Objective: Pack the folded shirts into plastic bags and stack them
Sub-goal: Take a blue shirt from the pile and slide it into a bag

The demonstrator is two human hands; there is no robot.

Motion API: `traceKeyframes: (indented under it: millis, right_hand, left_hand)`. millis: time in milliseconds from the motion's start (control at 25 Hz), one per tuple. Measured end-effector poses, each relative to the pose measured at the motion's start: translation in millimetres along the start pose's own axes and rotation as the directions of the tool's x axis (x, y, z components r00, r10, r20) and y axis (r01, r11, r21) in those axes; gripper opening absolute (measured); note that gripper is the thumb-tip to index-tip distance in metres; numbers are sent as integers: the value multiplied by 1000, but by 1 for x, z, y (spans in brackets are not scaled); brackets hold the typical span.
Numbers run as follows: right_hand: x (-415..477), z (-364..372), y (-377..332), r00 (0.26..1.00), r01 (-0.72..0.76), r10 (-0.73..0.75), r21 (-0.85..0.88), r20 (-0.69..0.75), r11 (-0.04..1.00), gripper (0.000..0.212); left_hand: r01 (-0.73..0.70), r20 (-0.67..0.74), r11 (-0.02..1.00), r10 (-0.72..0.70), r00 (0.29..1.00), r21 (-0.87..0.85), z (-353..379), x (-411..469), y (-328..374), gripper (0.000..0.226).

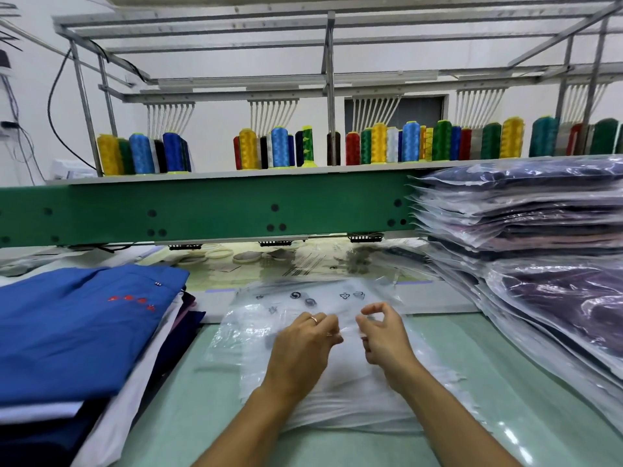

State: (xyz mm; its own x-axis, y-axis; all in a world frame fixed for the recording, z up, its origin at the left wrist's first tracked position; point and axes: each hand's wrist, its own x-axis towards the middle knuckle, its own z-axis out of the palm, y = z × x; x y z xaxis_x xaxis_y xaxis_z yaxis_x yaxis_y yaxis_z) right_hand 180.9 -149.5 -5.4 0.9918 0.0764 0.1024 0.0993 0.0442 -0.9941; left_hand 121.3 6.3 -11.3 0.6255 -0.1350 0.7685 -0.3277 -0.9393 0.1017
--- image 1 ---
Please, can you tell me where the person's right hand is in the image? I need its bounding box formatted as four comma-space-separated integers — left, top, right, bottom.
355, 302, 426, 387

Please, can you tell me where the person's left hand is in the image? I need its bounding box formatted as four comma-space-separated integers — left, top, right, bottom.
261, 311, 345, 407

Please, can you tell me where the stack of plastic bags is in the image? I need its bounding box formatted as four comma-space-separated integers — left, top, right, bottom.
209, 277, 480, 434

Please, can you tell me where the stack of bagged garments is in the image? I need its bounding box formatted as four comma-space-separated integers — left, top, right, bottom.
409, 155, 623, 434

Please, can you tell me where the purple garment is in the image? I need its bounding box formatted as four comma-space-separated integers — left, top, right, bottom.
491, 265, 623, 385

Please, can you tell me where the blue garment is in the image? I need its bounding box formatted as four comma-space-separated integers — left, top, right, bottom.
0, 264, 191, 407

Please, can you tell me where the person's right forearm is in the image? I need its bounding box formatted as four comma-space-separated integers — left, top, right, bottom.
394, 369, 522, 467

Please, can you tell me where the person's left forearm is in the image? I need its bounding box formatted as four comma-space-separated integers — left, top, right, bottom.
195, 386, 303, 467

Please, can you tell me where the green machine beam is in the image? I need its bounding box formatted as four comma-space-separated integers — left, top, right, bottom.
0, 170, 430, 251

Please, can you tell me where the row of coloured thread spools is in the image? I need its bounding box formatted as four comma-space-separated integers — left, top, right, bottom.
95, 114, 623, 178

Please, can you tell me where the grey metal thread rack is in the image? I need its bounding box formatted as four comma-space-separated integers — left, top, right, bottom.
53, 0, 623, 176

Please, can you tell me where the white box device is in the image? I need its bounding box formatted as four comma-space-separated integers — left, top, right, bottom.
51, 158, 99, 182

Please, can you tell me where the black hanging cable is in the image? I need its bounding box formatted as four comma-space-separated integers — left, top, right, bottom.
47, 48, 99, 173

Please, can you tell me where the wall router with antennas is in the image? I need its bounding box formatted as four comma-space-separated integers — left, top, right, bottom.
0, 3, 23, 78

